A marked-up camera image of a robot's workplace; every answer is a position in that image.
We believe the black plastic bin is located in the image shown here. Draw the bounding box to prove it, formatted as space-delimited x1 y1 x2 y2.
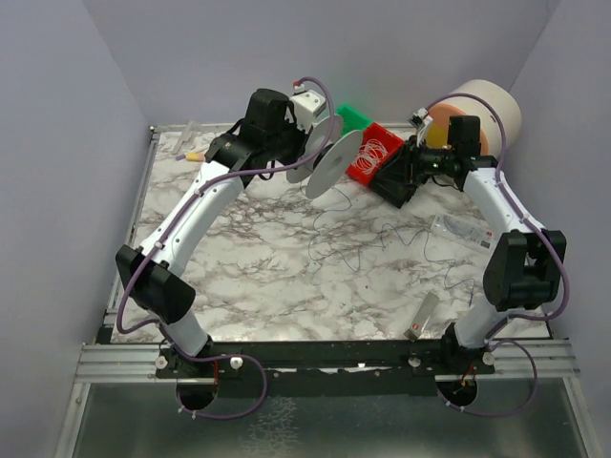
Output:
369 148 417 208

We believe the grey plastic cable spool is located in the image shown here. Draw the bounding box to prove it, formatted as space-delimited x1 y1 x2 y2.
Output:
285 114 363 199

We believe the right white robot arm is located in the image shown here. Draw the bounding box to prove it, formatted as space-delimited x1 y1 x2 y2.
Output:
406 114 570 348

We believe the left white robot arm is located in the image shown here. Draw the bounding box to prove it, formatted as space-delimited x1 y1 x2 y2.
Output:
116 89 327 356

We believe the large beige cylinder drum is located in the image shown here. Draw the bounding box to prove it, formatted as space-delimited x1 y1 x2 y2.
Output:
426 79 522 159

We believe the clear protractor packet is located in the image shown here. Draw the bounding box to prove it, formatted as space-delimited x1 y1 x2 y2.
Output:
431 213 495 253

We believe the red plastic bin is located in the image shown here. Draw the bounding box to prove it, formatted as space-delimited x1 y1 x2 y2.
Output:
347 122 404 186

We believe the clear plastic tube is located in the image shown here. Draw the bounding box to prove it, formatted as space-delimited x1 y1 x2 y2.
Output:
173 120 199 156

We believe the pink yellow marker pen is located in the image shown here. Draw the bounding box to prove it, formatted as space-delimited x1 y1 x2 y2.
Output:
176 152 205 162

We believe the green plastic bin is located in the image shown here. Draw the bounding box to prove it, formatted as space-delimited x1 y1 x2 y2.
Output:
335 104 372 135

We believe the small grey staples box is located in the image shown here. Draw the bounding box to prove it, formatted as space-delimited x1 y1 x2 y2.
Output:
404 293 439 341

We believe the black mounting base bar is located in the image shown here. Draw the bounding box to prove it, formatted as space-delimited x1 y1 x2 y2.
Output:
156 335 495 398

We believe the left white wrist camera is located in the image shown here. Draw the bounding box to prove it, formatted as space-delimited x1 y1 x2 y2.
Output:
289 84 327 133

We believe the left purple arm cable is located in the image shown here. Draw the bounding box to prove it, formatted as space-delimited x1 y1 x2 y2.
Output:
115 74 338 421

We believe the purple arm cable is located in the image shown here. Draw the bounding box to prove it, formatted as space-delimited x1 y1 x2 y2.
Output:
422 94 572 419
115 74 338 421

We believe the white coiled cable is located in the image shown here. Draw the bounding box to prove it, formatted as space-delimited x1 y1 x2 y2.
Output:
355 137 389 172

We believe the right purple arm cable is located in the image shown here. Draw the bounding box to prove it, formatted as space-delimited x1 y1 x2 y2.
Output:
422 94 572 419

